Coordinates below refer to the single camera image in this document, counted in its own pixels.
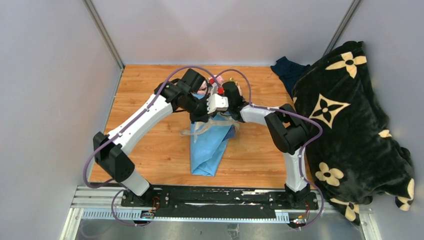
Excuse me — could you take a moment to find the vertical frame post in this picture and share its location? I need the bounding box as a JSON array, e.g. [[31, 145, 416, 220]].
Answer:
[[322, 0, 363, 56], [82, 0, 125, 72]]

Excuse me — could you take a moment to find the dark navy cloth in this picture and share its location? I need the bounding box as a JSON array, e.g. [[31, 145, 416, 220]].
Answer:
[[270, 56, 311, 100]]

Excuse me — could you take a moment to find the left vertical frame post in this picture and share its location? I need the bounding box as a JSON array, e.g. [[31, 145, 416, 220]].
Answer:
[[82, 0, 125, 72]]

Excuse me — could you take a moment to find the aluminium frame rail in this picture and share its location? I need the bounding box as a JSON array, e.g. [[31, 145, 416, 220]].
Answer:
[[59, 186, 383, 240]]

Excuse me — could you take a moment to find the right vertical frame post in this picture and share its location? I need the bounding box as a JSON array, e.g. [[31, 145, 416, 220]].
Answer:
[[322, 0, 363, 56]]

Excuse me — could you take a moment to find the blue wrapping paper sheet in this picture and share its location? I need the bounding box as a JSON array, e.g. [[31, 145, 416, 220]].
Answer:
[[190, 113, 232, 177]]

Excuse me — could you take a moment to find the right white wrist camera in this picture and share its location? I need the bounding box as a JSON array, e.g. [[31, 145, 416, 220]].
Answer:
[[207, 77, 224, 96]]

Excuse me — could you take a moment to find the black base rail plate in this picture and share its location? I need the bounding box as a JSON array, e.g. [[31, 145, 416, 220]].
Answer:
[[120, 185, 319, 220]]

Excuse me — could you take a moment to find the black patterned plush blanket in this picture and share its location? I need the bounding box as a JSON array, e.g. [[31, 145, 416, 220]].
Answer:
[[292, 41, 415, 225]]

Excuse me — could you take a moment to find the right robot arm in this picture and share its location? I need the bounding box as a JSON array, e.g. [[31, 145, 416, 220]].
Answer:
[[223, 81, 314, 209]]

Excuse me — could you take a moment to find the pink fake flower stem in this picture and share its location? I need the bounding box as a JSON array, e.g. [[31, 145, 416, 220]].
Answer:
[[196, 80, 209, 96]]

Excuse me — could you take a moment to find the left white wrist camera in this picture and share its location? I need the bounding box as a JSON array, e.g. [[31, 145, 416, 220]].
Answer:
[[206, 93, 229, 115]]

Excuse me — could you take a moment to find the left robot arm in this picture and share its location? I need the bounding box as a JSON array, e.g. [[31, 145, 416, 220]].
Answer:
[[93, 67, 208, 207]]

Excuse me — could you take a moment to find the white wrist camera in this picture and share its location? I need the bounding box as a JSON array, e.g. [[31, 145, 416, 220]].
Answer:
[[207, 77, 224, 96], [206, 93, 229, 115]]

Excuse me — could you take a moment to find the cream ribbon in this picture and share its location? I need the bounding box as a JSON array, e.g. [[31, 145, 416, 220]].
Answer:
[[179, 119, 240, 143]]

